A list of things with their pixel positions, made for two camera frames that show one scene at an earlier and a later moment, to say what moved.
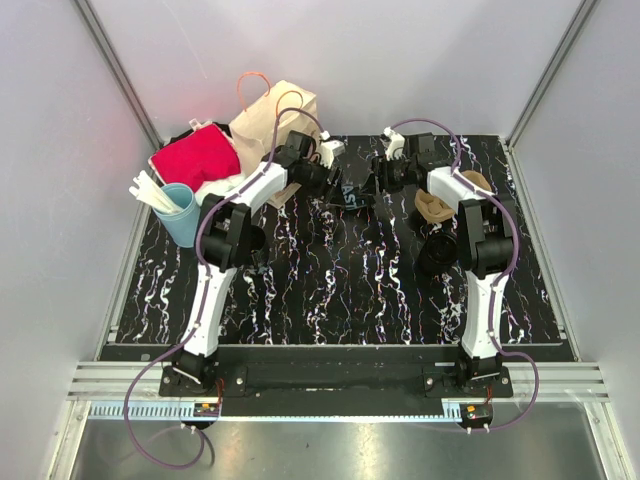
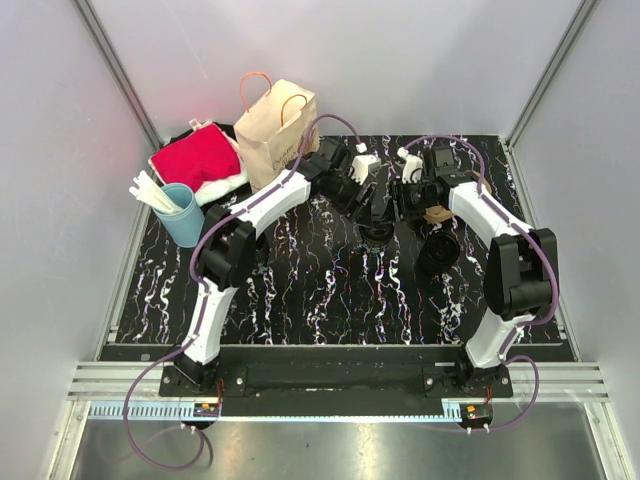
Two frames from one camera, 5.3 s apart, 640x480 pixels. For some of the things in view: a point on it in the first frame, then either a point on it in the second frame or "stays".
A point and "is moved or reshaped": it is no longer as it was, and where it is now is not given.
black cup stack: (438, 253) stays
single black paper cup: (353, 198) is moved or reshaped
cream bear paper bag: (265, 125) stays
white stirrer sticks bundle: (147, 189) stays
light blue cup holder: (181, 226) stays
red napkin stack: (198, 158) stays
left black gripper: (323, 189) → (351, 207)
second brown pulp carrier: (436, 209) stays
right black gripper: (380, 167) → (416, 215)
